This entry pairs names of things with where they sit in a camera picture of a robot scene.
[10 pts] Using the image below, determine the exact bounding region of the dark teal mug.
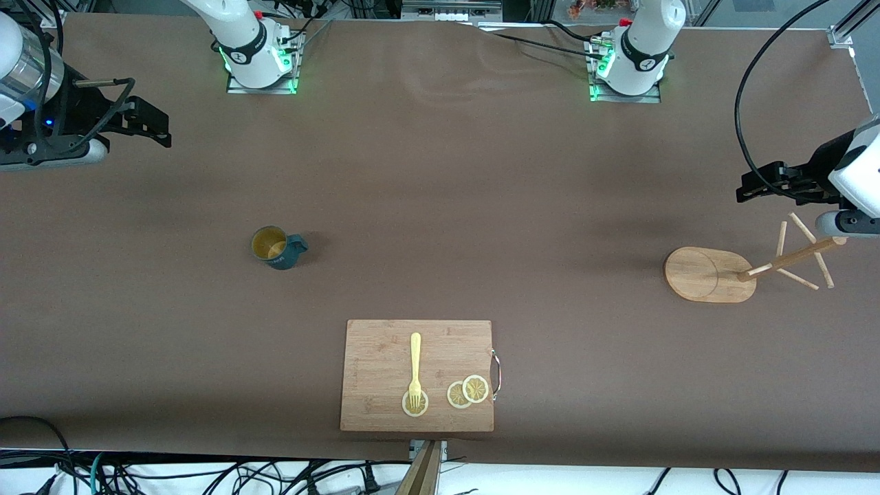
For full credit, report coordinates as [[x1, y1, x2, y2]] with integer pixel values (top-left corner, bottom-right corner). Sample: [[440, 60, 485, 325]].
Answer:
[[251, 225, 309, 270]]

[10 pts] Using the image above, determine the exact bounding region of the wooden cup rack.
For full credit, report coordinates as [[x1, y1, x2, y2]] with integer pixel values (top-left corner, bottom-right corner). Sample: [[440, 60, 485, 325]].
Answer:
[[664, 212, 848, 304]]

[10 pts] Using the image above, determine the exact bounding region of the brown table mat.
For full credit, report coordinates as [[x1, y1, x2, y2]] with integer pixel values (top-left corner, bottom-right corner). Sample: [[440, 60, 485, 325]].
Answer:
[[0, 12, 880, 474]]

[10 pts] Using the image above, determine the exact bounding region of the white power strip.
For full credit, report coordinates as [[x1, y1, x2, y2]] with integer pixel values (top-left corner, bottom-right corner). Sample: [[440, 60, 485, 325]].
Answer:
[[402, 0, 503, 21]]

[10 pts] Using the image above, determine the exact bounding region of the wooden cutting board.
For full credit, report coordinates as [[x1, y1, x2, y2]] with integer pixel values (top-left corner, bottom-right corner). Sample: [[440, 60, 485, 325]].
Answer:
[[340, 320, 495, 433]]

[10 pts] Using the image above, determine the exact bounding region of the pale yellow fork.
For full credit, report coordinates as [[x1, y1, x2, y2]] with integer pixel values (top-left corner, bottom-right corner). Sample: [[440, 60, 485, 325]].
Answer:
[[408, 333, 422, 410]]

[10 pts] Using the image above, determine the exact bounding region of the aluminium frame profile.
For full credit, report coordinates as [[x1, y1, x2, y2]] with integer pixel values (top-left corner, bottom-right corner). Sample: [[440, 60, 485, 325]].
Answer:
[[827, 0, 880, 49]]

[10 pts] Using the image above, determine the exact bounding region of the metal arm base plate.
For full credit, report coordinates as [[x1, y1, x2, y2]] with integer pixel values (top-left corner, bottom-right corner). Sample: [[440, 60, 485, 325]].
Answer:
[[589, 82, 663, 105], [225, 74, 299, 96]]

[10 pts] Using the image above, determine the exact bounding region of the black base power cable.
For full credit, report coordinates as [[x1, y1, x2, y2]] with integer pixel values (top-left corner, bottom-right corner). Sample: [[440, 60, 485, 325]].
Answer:
[[474, 19, 613, 63]]

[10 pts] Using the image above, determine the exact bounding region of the teal floor cable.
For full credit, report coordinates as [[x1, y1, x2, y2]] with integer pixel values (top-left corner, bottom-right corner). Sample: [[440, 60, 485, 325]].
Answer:
[[88, 452, 111, 495]]

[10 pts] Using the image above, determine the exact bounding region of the brown camera mount post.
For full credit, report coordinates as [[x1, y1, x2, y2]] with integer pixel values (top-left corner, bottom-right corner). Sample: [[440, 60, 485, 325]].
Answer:
[[395, 440, 441, 495]]

